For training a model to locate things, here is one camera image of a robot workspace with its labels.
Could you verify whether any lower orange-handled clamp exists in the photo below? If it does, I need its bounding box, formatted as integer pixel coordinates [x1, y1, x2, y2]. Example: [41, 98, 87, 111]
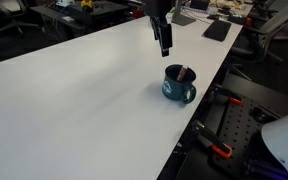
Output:
[192, 120, 233, 159]

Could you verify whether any dark green mug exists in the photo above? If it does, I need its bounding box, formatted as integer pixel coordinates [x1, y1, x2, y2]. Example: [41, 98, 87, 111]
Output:
[162, 64, 197, 104]

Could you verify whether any upper orange-handled clamp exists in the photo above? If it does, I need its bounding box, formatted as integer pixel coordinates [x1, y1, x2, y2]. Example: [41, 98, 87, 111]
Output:
[208, 84, 243, 105]

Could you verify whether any grey monitor stand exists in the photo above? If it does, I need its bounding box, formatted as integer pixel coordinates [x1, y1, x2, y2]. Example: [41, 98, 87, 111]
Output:
[171, 0, 195, 26]

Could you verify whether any yellow red emergency button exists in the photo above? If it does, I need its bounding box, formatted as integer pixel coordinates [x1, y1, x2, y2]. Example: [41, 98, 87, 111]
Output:
[81, 0, 93, 12]

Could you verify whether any black perforated mounting board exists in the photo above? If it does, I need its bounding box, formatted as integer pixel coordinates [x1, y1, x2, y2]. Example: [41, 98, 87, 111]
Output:
[176, 75, 288, 180]

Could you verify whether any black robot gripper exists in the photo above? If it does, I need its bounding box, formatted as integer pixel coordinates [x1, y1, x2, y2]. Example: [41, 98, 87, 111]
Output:
[142, 0, 173, 57]

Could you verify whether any black office chair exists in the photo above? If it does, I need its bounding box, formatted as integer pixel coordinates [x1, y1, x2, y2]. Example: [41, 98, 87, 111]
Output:
[230, 0, 288, 66]

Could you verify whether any orange-handled clamp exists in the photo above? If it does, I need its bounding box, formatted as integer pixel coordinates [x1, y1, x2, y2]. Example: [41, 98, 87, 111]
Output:
[208, 84, 243, 105]
[192, 120, 233, 159]

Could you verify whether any red marker in mug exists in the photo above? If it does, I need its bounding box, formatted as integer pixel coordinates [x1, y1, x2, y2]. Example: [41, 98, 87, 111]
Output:
[176, 65, 188, 81]

